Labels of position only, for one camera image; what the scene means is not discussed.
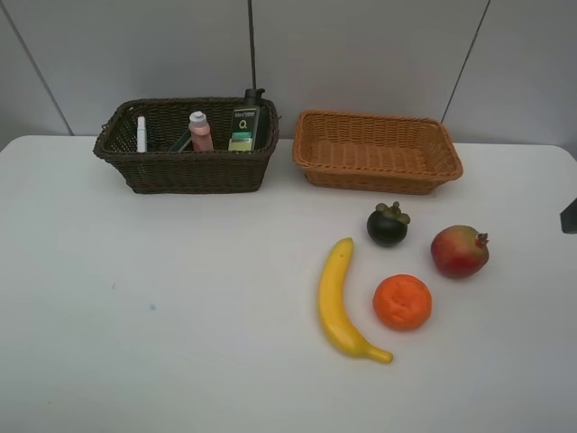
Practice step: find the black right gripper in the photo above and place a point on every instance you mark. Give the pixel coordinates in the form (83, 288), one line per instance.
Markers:
(568, 218)

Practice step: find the red pomegranate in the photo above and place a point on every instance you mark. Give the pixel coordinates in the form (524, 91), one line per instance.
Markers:
(460, 251)

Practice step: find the dark mangosteen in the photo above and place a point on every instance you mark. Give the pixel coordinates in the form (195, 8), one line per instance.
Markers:
(387, 226)

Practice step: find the orange tangerine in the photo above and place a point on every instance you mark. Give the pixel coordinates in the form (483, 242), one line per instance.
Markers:
(402, 303)

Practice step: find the yellow banana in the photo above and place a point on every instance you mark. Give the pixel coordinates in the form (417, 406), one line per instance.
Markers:
(331, 310)

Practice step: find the dark green pump bottle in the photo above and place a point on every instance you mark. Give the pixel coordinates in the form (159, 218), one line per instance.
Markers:
(250, 122)

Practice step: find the pink bottle white cap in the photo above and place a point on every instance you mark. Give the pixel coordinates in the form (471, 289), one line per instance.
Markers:
(200, 132)

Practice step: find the green whiteboard eraser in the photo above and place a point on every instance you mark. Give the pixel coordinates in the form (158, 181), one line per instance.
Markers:
(182, 143)

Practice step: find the white marker pink cap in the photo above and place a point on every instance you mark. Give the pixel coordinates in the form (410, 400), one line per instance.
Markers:
(141, 135)

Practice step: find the light orange wicker basket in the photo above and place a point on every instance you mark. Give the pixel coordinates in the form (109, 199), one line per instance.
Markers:
(383, 153)

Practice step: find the dark brown wicker basket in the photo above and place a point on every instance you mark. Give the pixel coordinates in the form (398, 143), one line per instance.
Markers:
(158, 171)

